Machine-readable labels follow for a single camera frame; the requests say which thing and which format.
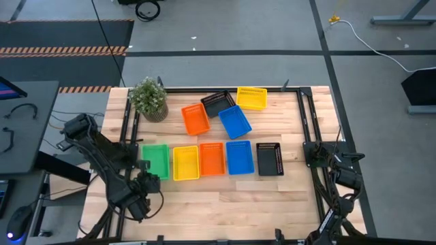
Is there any grey desk leg frame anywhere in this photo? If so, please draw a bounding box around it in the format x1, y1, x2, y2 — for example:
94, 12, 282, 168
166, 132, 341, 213
370, 0, 436, 25

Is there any grey lower desk surface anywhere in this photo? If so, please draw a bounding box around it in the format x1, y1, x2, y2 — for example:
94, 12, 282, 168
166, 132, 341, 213
0, 169, 47, 245

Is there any dark keyboard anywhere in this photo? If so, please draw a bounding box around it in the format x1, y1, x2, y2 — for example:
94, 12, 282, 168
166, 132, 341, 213
0, 179, 15, 218

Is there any black desk support beam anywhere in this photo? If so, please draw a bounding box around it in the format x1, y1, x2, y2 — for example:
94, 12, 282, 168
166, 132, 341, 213
33, 151, 91, 184

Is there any coiled black cable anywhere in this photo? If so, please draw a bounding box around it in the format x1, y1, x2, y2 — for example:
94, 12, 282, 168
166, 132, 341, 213
135, 0, 161, 22

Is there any white floor cable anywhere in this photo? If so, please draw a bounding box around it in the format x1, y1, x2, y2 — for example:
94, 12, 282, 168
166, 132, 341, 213
335, 19, 436, 74

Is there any black box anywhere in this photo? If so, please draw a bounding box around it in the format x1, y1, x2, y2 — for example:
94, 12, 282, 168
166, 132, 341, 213
401, 67, 436, 106

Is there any computer monitor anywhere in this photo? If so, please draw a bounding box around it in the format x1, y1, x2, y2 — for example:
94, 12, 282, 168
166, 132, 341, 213
0, 76, 28, 101

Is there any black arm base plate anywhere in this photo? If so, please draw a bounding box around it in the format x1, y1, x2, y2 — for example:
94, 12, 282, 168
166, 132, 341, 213
302, 140, 357, 168
90, 142, 139, 171

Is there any yellow plastic basket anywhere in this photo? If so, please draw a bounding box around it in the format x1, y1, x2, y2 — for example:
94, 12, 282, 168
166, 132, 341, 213
172, 145, 201, 182
236, 86, 268, 112

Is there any grey desk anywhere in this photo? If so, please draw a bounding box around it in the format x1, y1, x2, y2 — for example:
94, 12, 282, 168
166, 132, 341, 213
0, 80, 59, 175

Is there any green plastic basket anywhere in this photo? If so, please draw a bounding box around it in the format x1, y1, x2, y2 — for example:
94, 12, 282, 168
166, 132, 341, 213
140, 144, 170, 181

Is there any curved black cable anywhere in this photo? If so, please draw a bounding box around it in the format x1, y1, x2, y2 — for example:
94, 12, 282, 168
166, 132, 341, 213
1, 127, 15, 154
3, 103, 38, 120

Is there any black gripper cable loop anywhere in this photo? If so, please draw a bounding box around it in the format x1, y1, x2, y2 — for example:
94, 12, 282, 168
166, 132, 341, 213
149, 189, 166, 219

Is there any orange plastic basket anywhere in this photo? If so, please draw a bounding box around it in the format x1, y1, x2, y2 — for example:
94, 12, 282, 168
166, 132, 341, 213
199, 142, 227, 178
181, 103, 211, 137

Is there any black aluminium table frame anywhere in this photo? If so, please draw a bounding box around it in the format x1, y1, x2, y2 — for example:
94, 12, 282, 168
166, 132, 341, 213
81, 86, 369, 245

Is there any potted green plant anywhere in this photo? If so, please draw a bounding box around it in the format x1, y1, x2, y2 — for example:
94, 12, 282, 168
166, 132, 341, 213
128, 76, 170, 123

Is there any black hazard-striped floor mat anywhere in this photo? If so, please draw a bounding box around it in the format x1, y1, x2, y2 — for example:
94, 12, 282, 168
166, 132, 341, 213
0, 18, 136, 93

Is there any black computer mouse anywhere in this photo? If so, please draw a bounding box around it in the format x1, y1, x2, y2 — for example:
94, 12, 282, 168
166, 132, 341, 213
5, 205, 33, 243

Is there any blue plastic basket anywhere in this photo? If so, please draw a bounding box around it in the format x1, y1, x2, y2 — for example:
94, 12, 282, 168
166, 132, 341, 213
217, 104, 253, 140
225, 140, 255, 176

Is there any grey metal foot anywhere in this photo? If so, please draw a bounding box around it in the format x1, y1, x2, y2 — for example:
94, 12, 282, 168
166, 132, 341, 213
407, 104, 436, 115

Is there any long black floor cable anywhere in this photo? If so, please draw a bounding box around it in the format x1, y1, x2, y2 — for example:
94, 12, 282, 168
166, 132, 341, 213
91, 0, 127, 88

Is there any black plastic basket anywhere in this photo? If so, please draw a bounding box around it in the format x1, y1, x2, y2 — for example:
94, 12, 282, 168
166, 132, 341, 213
200, 89, 237, 119
255, 142, 285, 177

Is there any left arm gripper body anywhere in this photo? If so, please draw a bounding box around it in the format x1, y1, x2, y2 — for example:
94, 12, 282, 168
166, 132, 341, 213
135, 171, 161, 195

